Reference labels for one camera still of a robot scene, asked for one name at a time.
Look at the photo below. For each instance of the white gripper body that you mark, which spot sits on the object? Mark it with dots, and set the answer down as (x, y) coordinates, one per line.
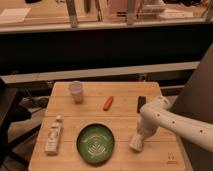
(145, 132)

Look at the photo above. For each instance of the white sponge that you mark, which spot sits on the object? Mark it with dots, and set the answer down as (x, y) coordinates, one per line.
(136, 143)

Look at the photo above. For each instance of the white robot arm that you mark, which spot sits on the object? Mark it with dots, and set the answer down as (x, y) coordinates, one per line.
(155, 113)

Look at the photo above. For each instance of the green ceramic bowl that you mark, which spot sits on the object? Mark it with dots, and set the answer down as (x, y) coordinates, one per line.
(95, 143)

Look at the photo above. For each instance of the black rectangular block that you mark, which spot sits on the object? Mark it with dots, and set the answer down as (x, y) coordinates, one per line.
(141, 102)

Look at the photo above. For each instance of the orange carrot toy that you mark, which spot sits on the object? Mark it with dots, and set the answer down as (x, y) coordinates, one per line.
(108, 103)

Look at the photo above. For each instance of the wooden table board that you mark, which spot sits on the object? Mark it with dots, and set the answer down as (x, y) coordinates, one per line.
(161, 152)

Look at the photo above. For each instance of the white tube bottle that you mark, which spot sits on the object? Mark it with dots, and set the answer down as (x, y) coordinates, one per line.
(52, 143)

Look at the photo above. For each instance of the dark chair at left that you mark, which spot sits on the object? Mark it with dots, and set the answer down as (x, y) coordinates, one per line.
(11, 111)

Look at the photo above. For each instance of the white paper sheet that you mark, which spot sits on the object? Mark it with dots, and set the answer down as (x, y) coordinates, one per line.
(13, 15)

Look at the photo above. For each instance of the metal frame post right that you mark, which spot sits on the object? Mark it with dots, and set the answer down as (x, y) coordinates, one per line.
(130, 11)

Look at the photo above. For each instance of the metal frame post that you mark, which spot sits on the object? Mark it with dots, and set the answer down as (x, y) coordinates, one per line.
(72, 13)
(130, 11)

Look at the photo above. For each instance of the metal frame post left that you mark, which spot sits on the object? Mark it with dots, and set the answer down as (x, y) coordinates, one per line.
(72, 13)

